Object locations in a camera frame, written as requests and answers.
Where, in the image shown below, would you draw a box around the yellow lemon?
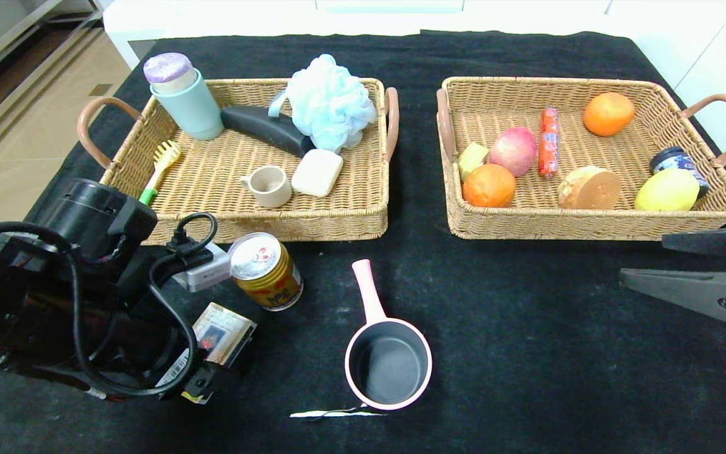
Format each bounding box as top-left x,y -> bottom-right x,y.
634,167 -> 701,212

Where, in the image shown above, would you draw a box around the brown bread roll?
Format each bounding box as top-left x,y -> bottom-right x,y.
557,166 -> 622,210

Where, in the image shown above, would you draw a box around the orange sausage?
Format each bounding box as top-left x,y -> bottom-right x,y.
539,107 -> 561,180

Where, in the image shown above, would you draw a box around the gold white card box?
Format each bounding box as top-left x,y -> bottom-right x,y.
180,302 -> 258,405

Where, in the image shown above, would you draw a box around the blue white jar black lid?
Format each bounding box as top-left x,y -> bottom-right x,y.
650,146 -> 710,196

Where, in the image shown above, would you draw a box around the orange fruit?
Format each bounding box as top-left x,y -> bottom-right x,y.
584,92 -> 635,137
462,163 -> 517,209

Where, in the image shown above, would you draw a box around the red apple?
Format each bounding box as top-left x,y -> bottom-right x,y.
488,127 -> 538,178

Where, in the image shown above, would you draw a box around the yellow green fruit slice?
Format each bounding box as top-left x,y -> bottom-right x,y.
458,143 -> 492,182

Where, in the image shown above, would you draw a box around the black tablecloth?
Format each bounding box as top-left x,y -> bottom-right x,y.
0,30 -> 726,454

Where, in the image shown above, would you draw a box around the pink saucepan grey inside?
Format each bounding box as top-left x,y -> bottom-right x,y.
345,259 -> 433,411

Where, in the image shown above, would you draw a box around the white soap bar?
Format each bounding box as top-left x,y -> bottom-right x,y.
290,148 -> 343,197

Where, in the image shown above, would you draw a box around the light blue bath loofah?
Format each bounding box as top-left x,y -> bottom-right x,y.
268,54 -> 379,154

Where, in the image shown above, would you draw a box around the gold drink can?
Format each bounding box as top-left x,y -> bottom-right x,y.
229,232 -> 304,312

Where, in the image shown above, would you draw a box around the small beige mug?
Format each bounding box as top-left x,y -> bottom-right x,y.
239,165 -> 293,209

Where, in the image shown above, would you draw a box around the dark grey curved brush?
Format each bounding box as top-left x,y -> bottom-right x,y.
220,105 -> 316,158

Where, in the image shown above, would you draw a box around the white low table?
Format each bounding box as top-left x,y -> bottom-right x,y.
103,0 -> 644,71

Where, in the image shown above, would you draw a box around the teal plastic cup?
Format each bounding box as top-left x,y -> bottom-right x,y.
150,68 -> 224,141

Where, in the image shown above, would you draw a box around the beige bottle purple cap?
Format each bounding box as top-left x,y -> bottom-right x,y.
142,52 -> 199,95

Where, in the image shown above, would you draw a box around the wicker basket brown handles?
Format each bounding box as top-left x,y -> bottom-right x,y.
436,76 -> 726,242
76,77 -> 400,245

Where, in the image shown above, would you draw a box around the yellow brush green handle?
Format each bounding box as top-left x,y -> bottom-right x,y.
138,140 -> 182,206

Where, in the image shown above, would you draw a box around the black left camera cable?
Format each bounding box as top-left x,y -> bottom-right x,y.
0,212 -> 220,399

